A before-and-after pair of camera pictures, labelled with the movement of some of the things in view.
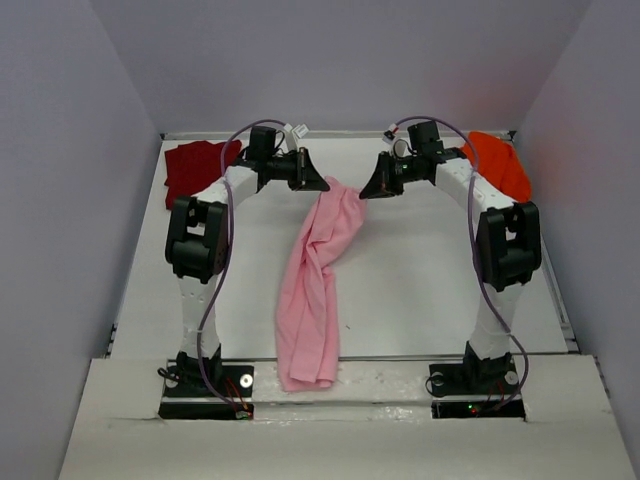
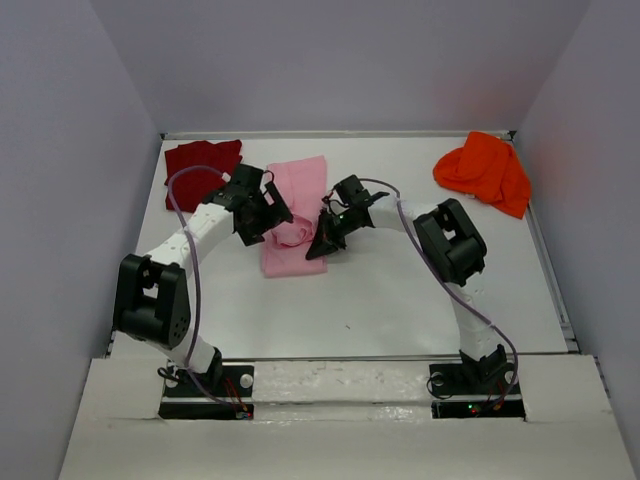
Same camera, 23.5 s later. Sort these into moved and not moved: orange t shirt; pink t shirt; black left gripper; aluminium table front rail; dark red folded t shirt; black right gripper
Moved: black left gripper; black right gripper; pink t shirt
Not moved: aluminium table front rail; dark red folded t shirt; orange t shirt
